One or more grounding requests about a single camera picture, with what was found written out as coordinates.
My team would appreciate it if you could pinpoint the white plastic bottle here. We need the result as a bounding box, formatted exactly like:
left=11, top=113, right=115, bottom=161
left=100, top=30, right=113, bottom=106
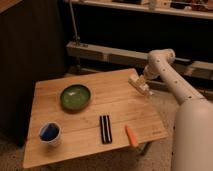
left=128, top=74, right=152, bottom=97

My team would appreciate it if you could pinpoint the green ceramic bowl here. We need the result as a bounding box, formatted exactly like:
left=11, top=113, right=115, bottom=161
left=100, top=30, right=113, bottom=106
left=60, top=84, right=91, bottom=111

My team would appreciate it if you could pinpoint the wooden folding table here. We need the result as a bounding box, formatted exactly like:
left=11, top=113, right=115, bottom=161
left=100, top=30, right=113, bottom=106
left=23, top=69, right=168, bottom=168

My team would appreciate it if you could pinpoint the metal rail beam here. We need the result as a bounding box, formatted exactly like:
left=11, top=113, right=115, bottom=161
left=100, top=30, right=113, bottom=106
left=66, top=41, right=213, bottom=80

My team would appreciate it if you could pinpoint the metal vertical pole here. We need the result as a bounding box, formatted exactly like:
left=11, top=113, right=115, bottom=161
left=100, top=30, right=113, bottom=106
left=69, top=0, right=80, bottom=46

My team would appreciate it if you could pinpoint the orange carrot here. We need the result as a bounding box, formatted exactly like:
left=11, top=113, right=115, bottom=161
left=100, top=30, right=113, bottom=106
left=125, top=125, right=138, bottom=148

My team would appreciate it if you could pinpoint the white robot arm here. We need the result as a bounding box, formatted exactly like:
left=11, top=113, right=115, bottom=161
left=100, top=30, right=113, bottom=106
left=144, top=49, right=213, bottom=171

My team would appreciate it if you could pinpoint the black handle on rail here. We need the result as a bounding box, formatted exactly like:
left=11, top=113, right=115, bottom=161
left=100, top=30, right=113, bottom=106
left=175, top=57, right=194, bottom=66

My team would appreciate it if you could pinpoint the white cup with blue inside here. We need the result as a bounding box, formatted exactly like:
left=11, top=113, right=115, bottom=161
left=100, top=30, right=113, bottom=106
left=39, top=122, right=61, bottom=146

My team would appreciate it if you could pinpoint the black striped rectangular block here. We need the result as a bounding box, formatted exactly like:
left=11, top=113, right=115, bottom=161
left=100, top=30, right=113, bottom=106
left=99, top=115, right=112, bottom=144

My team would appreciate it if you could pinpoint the upper metal shelf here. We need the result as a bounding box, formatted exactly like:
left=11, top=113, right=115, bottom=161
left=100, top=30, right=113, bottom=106
left=63, top=0, right=213, bottom=20

